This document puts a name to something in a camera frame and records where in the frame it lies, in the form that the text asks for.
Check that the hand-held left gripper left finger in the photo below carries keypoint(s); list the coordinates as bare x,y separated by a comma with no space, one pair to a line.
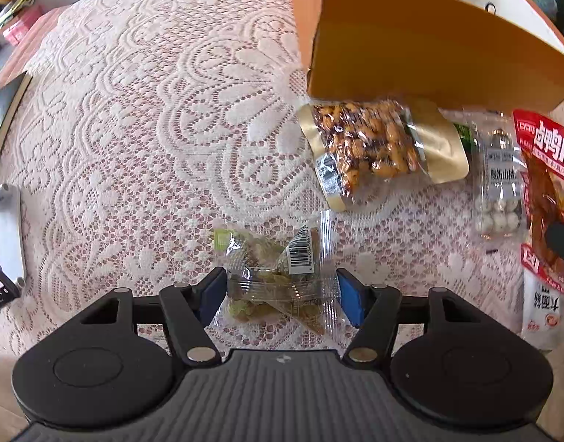
213,292

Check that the gold nut snack packet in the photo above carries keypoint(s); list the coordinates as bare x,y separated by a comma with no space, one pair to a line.
369,142

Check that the red box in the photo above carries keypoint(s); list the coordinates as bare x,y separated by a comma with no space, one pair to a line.
19,30

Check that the clear packet of white balls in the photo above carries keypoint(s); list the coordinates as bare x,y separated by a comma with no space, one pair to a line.
498,193

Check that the dark flat panel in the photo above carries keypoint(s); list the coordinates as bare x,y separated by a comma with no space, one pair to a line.
1,106

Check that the clear green snack packet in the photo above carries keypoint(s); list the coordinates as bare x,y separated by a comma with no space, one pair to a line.
273,258

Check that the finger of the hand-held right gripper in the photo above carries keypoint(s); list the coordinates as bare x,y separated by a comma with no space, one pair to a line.
561,244

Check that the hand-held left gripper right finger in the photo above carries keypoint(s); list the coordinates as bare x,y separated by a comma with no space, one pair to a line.
351,299

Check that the orange cardboard box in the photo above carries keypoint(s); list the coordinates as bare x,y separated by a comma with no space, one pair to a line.
425,55

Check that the red snack packet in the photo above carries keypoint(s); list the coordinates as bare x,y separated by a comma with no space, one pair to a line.
540,184

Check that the white lace tablecloth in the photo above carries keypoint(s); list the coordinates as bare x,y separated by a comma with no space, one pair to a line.
148,124

